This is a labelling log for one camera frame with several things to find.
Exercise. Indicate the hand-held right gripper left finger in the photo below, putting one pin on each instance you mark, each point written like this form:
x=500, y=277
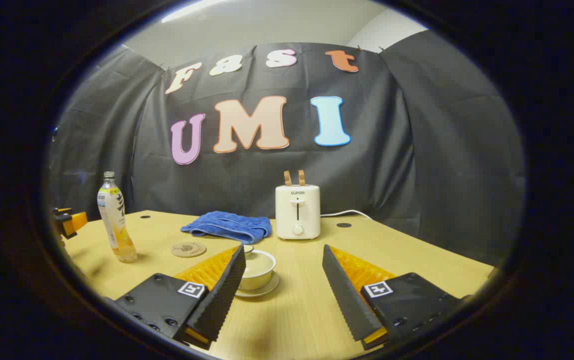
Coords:
x=222, y=300

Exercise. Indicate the toast slice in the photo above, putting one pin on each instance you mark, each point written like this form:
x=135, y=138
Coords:
x=301, y=177
x=287, y=178

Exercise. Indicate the clear plastic water bottle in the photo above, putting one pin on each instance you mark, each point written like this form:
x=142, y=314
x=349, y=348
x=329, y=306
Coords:
x=115, y=220

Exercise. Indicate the white ceramic saucer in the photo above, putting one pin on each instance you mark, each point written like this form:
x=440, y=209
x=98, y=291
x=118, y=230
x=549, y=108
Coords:
x=269, y=291

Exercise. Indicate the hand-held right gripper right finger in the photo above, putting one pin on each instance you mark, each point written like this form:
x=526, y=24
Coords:
x=347, y=300

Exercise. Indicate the white ceramic teacup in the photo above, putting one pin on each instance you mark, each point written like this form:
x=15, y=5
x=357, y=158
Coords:
x=259, y=281

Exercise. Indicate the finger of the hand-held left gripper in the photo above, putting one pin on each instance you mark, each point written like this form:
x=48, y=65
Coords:
x=74, y=222

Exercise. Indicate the round wooden coaster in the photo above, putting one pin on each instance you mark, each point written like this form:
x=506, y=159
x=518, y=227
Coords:
x=188, y=249

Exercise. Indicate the blue folded towel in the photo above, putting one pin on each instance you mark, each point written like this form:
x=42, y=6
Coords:
x=229, y=226

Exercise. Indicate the white toaster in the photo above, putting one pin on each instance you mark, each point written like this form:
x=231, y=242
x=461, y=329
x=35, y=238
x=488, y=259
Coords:
x=297, y=215

